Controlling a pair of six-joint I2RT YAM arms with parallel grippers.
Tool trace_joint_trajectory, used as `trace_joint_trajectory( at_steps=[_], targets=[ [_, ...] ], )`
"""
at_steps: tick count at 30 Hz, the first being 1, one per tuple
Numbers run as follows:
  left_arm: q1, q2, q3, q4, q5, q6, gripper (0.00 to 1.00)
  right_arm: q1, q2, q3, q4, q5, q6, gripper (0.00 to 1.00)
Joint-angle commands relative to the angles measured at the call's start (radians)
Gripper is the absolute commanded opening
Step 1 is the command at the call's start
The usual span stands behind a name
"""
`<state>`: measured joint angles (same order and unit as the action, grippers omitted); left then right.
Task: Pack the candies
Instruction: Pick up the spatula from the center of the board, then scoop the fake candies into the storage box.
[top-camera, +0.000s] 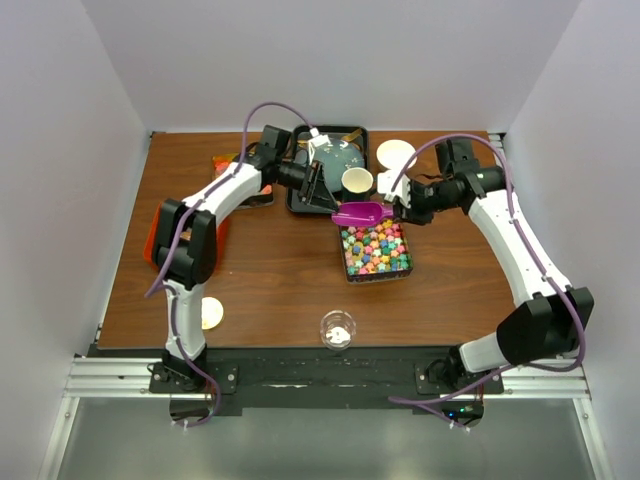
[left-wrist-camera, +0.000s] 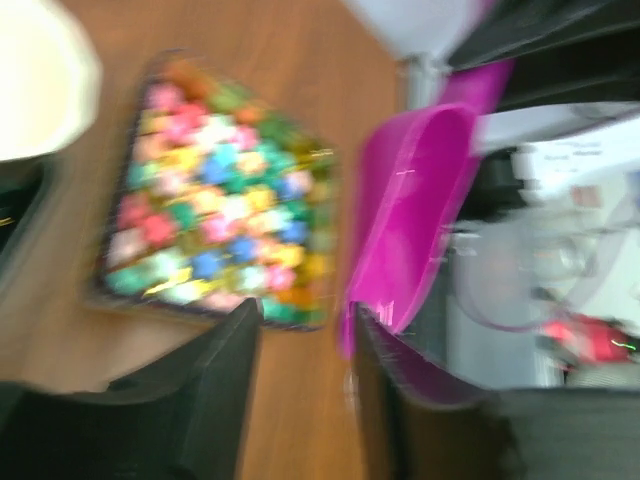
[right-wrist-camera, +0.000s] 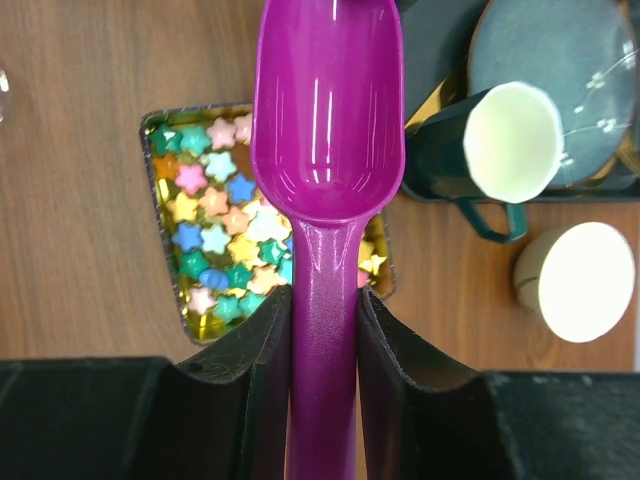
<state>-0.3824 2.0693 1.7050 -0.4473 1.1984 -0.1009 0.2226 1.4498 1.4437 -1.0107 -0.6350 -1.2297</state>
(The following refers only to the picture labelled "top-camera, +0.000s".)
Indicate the blue-grey ceramic plate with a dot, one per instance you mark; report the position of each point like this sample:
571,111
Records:
337,156

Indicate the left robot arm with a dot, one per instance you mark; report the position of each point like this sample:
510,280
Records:
183,360

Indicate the gummy candy tin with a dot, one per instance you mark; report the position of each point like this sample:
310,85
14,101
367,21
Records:
220,163

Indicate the dark green mug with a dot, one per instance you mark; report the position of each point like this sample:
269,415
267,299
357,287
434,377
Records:
357,185

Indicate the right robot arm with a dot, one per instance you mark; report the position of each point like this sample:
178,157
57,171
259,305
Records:
550,315

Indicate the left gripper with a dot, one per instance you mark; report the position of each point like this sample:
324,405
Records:
315,185

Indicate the black serving tray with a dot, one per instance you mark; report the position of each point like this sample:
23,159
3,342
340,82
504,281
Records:
300,136

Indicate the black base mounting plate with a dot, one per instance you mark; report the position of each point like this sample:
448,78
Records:
307,378

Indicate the white ceramic bowl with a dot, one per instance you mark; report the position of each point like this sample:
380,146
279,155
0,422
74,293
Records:
393,154

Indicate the purple plastic scoop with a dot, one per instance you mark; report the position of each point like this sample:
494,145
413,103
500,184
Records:
361,214

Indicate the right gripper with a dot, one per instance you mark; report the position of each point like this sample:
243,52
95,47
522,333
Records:
415,215

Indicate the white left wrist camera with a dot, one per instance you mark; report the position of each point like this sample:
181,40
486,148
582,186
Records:
315,142

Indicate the gold spoon on tray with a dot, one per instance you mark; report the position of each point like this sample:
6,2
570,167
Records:
354,137

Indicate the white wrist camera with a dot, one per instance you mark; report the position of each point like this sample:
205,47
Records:
394,186
315,142

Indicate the orange plastic candy box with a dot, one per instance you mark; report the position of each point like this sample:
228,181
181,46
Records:
200,244

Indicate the star candy tin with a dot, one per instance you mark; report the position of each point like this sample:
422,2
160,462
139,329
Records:
375,254

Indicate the clear glass jar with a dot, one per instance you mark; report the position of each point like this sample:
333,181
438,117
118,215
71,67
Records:
337,330

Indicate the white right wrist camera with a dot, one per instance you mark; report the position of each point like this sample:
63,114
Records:
394,186

